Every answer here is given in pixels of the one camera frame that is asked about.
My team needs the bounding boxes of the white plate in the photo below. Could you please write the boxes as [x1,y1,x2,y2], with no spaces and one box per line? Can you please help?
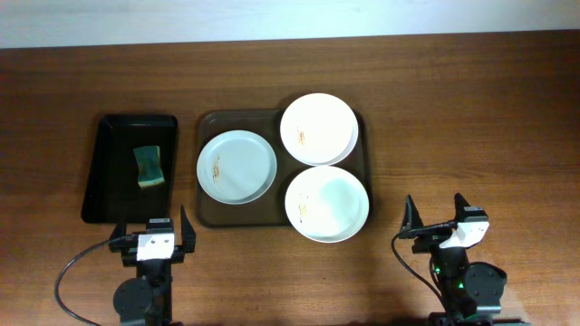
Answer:
[285,166,371,244]
[280,93,359,166]
[196,130,277,205]

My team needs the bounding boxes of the black tray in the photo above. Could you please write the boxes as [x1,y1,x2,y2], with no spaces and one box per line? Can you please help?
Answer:
[82,114,179,224]

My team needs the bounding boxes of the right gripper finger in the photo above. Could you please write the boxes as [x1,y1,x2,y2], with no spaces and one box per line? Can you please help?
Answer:
[454,193,469,223]
[400,195,424,234]

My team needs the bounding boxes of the green yellow sponge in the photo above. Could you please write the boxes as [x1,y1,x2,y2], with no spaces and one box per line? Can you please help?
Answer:
[133,145,165,189]

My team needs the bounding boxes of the white plate top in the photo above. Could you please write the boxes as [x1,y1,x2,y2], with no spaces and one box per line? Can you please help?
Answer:
[280,93,359,166]

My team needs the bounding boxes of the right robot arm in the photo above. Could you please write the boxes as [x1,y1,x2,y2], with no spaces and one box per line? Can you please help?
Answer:
[391,193,525,326]

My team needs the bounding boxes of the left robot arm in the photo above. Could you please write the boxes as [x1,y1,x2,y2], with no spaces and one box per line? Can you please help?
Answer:
[109,208,197,326]

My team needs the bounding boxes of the white plate bottom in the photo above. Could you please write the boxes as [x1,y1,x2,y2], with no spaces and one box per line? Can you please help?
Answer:
[285,166,371,244]

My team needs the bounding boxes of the brown serving tray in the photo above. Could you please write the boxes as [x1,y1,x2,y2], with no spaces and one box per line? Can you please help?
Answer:
[194,108,374,228]

